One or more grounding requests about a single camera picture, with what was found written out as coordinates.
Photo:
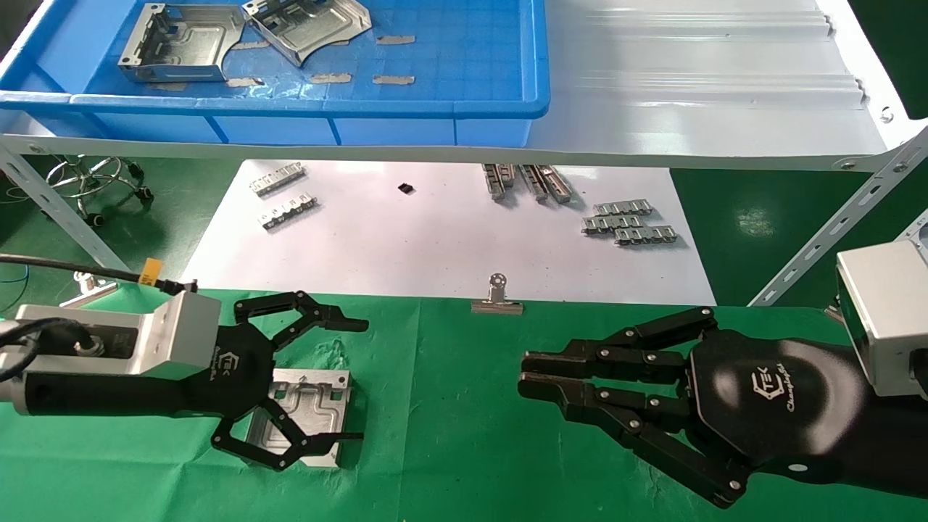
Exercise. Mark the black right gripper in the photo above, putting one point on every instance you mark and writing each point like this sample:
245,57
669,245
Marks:
768,406

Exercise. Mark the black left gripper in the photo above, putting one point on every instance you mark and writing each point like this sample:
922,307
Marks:
235,373

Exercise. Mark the silver sheet metal bracket part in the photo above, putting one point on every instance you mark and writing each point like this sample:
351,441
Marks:
181,43
304,25
315,402

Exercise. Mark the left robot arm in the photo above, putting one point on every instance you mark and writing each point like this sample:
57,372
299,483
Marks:
109,395

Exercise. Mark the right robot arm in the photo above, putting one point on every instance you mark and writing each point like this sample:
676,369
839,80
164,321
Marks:
899,442

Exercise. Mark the silver binder clip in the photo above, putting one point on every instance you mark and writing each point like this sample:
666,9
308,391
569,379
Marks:
87,296
497,304

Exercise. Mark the green cloth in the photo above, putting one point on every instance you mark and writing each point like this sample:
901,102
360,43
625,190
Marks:
464,435

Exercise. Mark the white paper sheet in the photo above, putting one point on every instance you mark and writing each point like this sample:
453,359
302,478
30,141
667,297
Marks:
435,246

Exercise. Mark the slotted white angle strut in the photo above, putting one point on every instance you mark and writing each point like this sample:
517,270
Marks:
65,214
834,225
915,226

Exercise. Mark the chrome stool base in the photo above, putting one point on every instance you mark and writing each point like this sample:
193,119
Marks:
94,177

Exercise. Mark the white metal shelf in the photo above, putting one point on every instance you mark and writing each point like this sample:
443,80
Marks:
689,94

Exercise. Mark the grey tape strip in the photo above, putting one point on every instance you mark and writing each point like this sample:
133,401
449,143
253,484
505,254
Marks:
245,81
394,80
167,86
330,77
251,45
396,40

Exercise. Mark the blue plastic bin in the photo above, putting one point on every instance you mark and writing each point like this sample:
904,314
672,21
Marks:
478,65

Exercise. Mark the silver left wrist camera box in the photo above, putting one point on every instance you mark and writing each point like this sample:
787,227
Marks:
177,333

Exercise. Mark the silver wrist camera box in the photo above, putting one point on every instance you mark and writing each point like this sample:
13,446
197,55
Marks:
177,333
892,319

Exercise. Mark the small silver rail part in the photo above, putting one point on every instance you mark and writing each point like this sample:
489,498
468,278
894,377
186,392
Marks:
558,185
277,179
288,211
622,209
611,224
494,183
645,235
508,174
535,184

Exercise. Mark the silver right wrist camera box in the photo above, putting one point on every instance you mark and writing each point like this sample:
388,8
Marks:
892,319

